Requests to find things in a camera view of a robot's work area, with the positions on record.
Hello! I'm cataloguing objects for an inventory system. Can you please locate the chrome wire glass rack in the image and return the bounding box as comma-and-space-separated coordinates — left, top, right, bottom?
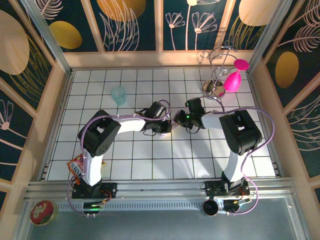
197, 41, 238, 101

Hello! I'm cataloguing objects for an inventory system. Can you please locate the translucent teal plastic cup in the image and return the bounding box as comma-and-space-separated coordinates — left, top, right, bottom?
110, 86, 127, 107

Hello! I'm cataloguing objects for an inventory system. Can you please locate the round red tin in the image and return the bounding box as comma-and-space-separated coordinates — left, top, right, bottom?
29, 199, 59, 227

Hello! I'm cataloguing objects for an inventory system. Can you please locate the orange snack bag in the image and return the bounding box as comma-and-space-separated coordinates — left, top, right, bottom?
66, 153, 106, 177

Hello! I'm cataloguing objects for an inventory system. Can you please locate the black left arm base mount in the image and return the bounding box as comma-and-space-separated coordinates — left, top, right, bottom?
71, 181, 118, 200

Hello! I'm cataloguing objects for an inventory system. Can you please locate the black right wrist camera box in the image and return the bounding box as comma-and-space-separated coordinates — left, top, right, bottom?
186, 97, 206, 116

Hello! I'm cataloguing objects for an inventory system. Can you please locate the aluminium mounting rail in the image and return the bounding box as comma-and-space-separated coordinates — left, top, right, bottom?
23, 177, 296, 201

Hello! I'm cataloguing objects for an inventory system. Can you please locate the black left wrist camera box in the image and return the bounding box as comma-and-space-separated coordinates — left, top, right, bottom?
146, 101, 167, 120

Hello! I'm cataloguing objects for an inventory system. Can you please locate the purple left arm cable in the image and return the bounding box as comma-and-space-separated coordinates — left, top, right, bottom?
66, 99, 172, 216

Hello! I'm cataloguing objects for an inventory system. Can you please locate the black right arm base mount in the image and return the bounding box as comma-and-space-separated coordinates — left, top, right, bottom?
204, 179, 251, 199

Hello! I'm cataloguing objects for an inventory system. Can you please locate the aluminium corner post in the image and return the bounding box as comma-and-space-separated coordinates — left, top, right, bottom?
246, 0, 288, 73
21, 0, 74, 76

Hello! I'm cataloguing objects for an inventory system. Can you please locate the pink wine glass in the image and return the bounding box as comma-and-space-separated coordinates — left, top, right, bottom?
223, 58, 250, 93

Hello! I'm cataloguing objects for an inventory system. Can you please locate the black round cup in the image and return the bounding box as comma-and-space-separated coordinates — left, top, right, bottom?
202, 199, 220, 216

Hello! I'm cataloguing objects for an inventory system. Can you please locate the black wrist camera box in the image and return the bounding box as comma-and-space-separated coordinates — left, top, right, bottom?
146, 101, 167, 120
186, 97, 206, 116

